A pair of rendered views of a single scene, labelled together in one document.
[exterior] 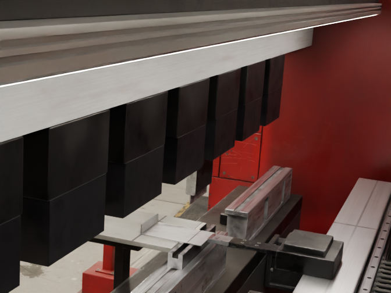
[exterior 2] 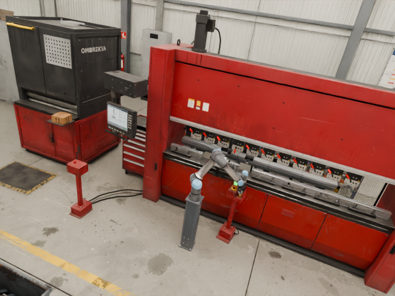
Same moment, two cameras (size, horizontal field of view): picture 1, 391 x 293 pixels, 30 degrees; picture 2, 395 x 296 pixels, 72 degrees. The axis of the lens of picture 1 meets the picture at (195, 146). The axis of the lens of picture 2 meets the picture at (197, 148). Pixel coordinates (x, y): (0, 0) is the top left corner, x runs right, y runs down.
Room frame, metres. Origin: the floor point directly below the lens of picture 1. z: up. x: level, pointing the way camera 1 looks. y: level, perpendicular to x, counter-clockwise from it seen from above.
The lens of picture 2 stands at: (1.79, 3.32, 2.79)
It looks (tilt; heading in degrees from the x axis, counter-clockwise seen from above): 27 degrees down; 270
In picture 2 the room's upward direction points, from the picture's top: 9 degrees clockwise
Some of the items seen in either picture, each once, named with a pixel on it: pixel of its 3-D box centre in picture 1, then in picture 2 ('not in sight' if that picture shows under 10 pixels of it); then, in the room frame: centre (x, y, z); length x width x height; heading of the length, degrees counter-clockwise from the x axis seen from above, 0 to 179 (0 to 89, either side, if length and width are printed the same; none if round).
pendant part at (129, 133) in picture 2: not in sight; (123, 119); (2.76, 0.16, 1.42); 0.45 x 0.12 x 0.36; 151
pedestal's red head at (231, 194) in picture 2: not in sight; (237, 191); (1.19, 0.39, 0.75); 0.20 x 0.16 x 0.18; 154
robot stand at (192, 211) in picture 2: not in sight; (190, 222); (1.72, 0.69, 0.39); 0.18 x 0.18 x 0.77; 72
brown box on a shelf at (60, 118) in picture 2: not in sight; (60, 117); (3.90, -0.42, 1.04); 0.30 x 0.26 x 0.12; 162
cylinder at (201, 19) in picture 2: not in sight; (207, 32); (1.87, -0.31, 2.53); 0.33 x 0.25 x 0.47; 161
